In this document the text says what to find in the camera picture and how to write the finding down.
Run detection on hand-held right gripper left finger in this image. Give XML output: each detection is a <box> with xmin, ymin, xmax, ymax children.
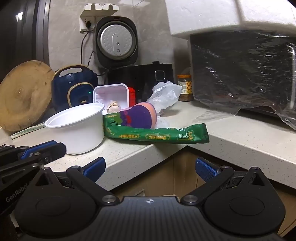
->
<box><xmin>30</xmin><ymin>157</ymin><xmax>119</xmax><ymax>207</ymax></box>

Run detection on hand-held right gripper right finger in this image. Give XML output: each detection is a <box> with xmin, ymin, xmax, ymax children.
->
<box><xmin>180</xmin><ymin>158</ymin><xmax>273</xmax><ymax>207</ymax></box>

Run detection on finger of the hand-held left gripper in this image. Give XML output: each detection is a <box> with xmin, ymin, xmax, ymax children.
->
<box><xmin>14</xmin><ymin>140</ymin><xmax>58</xmax><ymax>153</ymax></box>
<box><xmin>20</xmin><ymin>142</ymin><xmax>67</xmax><ymax>164</ymax></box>

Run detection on white plastic bowl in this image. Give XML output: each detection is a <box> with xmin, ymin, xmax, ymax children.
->
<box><xmin>45</xmin><ymin>103</ymin><xmax>105</xmax><ymax>155</ymax></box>

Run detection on green snack wrapper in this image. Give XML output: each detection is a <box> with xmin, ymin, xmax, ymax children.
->
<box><xmin>102</xmin><ymin>113</ymin><xmax>210</xmax><ymax>144</ymax></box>

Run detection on garlic bulb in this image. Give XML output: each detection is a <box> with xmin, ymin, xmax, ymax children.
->
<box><xmin>106</xmin><ymin>100</ymin><xmax>121</xmax><ymax>114</ymax></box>

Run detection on white plastic tray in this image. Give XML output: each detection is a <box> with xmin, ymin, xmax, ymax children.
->
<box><xmin>92</xmin><ymin>83</ymin><xmax>130</xmax><ymax>115</ymax></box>

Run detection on clear plastic bag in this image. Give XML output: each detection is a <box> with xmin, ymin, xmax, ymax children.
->
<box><xmin>146</xmin><ymin>81</ymin><xmax>183</xmax><ymax>114</ymax></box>

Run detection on green white dishcloth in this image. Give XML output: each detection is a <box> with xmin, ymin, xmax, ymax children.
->
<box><xmin>11</xmin><ymin>122</ymin><xmax>47</xmax><ymax>140</ymax></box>

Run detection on round wooden cutting board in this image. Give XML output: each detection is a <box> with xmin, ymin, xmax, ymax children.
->
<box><xmin>0</xmin><ymin>60</ymin><xmax>55</xmax><ymax>135</ymax></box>

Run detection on blue rice cooker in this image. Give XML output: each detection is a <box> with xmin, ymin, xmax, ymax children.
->
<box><xmin>51</xmin><ymin>64</ymin><xmax>99</xmax><ymax>114</ymax></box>

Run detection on red container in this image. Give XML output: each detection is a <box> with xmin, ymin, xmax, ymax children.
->
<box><xmin>128</xmin><ymin>87</ymin><xmax>136</xmax><ymax>108</ymax></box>

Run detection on glass jar orange lid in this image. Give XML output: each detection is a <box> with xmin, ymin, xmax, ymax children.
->
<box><xmin>177</xmin><ymin>74</ymin><xmax>194</xmax><ymax>102</ymax></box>

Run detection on black appliance box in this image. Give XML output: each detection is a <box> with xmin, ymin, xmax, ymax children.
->
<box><xmin>92</xmin><ymin>16</ymin><xmax>174</xmax><ymax>109</ymax></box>

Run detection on white range hood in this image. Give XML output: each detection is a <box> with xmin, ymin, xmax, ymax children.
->
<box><xmin>165</xmin><ymin>0</ymin><xmax>296</xmax><ymax>40</ymax></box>

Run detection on black power cable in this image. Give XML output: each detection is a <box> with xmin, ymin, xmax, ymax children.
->
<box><xmin>80</xmin><ymin>21</ymin><xmax>93</xmax><ymax>69</ymax></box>

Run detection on dark window frame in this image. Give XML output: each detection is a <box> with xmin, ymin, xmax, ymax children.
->
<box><xmin>0</xmin><ymin>0</ymin><xmax>50</xmax><ymax>81</ymax></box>

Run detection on white wall socket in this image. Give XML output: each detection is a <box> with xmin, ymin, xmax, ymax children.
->
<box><xmin>79</xmin><ymin>10</ymin><xmax>96</xmax><ymax>33</ymax></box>

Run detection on white wall hooks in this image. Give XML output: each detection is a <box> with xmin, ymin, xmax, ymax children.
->
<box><xmin>83</xmin><ymin>3</ymin><xmax>119</xmax><ymax>12</ymax></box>

